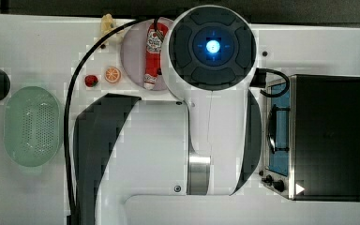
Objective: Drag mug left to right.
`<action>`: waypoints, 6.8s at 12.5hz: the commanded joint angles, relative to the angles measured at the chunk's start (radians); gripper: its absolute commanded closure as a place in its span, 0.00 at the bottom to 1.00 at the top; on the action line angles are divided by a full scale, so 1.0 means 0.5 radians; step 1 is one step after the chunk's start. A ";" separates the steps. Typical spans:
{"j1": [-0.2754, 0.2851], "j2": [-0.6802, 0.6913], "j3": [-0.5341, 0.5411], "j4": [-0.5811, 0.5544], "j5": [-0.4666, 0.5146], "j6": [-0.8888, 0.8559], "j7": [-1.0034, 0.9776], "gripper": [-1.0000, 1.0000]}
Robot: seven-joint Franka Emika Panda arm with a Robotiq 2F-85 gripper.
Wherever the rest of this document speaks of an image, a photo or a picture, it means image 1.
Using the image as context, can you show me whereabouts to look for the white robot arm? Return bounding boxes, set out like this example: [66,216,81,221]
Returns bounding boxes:
[68,6,262,225]

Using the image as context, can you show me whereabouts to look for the green perforated colander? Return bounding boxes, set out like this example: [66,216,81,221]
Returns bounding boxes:
[4,86,62,167]

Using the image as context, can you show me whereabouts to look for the silver toaster oven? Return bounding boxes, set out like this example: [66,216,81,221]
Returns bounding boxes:
[260,74,360,203]

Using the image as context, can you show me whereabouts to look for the orange slice toy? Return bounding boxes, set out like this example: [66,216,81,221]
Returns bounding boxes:
[105,67,122,83]

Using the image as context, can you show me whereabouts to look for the yellow plush banana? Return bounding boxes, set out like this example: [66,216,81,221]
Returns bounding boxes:
[100,14,124,44]

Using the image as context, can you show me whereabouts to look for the red plush ketchup bottle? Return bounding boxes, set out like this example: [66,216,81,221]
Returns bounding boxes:
[143,22,168,90]

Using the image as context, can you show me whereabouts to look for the grey round plate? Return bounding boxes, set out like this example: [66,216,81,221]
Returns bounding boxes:
[121,19,173,91]

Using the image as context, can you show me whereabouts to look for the red strawberry toy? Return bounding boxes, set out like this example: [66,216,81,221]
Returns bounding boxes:
[84,75,98,87]

